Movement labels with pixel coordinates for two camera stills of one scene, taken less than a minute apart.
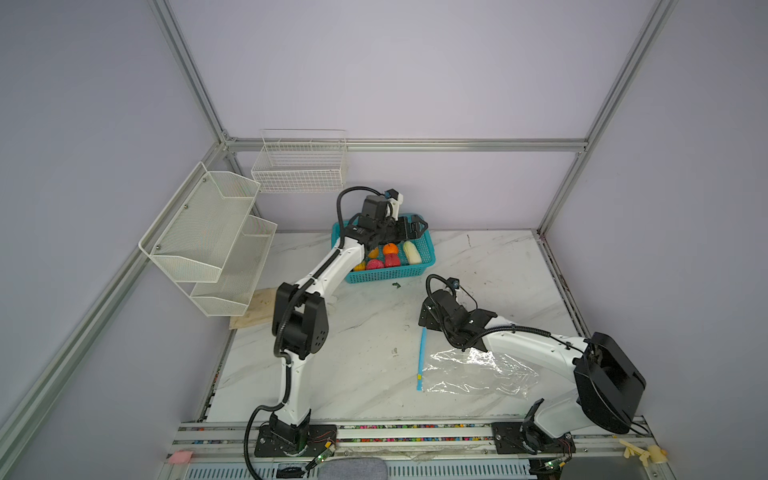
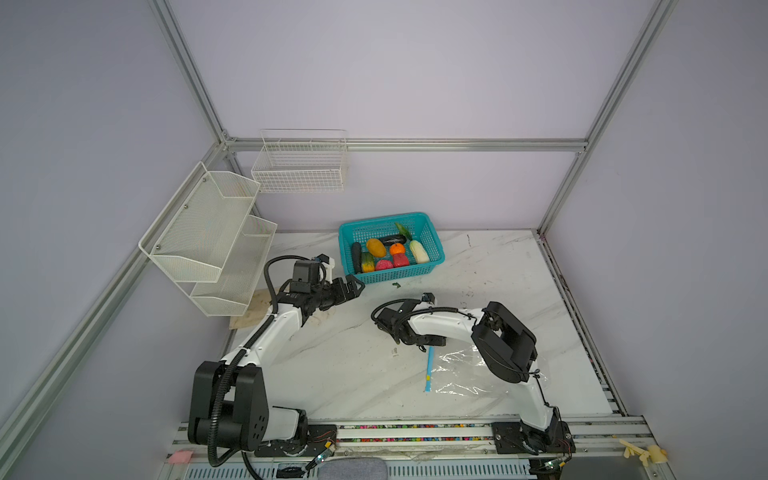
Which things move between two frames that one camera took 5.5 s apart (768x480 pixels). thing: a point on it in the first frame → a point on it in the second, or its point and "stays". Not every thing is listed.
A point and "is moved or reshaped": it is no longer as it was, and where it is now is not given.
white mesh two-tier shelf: (207, 242) stays
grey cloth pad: (353, 469) stays
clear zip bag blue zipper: (474, 371) stays
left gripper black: (414, 231) → (342, 295)
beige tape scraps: (654, 453) stays
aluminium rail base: (607, 450) stays
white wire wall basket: (301, 161) stays
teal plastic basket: (394, 273) is moved or reshaped
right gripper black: (425, 315) → (435, 342)
